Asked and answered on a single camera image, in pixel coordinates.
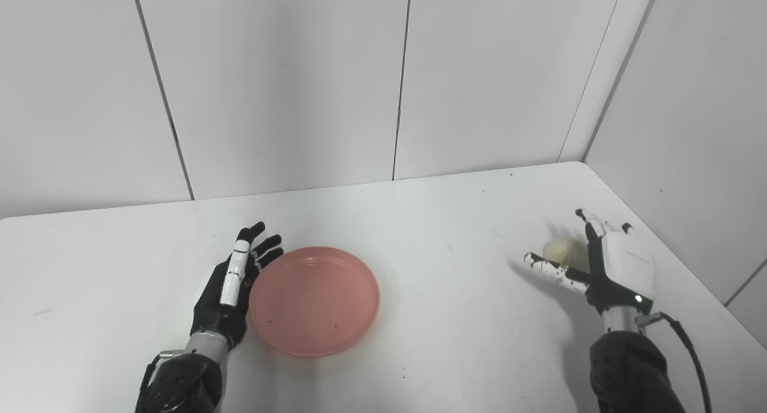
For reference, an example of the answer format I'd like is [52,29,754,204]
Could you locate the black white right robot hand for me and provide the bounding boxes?
[523,209,656,316]

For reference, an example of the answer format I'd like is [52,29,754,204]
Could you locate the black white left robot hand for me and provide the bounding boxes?
[189,222,285,351]

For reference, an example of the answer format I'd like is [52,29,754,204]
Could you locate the cream steamed bun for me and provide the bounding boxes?
[542,237,591,269]

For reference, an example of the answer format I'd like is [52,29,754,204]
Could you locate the pink round plate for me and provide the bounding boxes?
[249,247,382,358]

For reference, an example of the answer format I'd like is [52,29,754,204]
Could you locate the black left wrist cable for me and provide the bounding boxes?
[138,349,184,397]

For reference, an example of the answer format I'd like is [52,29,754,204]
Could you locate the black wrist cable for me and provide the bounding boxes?
[138,349,184,397]
[635,311,714,413]

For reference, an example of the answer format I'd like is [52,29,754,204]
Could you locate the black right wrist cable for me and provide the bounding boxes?
[635,311,714,413]

